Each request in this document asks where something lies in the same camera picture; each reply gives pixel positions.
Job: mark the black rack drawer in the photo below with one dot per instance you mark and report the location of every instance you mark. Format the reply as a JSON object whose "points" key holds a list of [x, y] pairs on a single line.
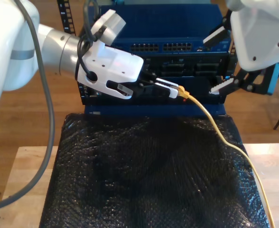
{"points": [[153, 101]]}

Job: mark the black rack server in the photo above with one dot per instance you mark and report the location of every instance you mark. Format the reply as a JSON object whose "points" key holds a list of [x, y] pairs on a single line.
{"points": [[201, 59]]}

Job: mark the black textured mat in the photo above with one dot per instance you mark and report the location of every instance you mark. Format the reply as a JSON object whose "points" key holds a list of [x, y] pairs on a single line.
{"points": [[142, 178]]}

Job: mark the blue network switch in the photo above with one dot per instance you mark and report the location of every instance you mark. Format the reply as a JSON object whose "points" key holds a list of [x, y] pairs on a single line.
{"points": [[165, 23]]}

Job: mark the black equipment rack frame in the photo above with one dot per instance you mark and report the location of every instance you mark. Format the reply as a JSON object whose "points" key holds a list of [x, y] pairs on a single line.
{"points": [[63, 14]]}

